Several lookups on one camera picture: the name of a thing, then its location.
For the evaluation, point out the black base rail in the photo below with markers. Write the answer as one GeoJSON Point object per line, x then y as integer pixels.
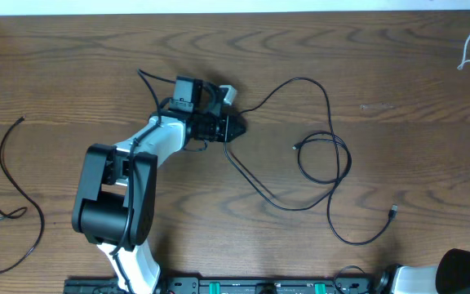
{"type": "Point", "coordinates": [191, 285]}

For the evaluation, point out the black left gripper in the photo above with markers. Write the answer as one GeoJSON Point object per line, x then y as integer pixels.
{"type": "Point", "coordinates": [231, 134]}

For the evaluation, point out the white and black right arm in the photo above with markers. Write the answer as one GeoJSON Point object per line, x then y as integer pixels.
{"type": "Point", "coordinates": [450, 276]}

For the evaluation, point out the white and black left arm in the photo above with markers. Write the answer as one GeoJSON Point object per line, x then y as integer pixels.
{"type": "Point", "coordinates": [114, 204]}

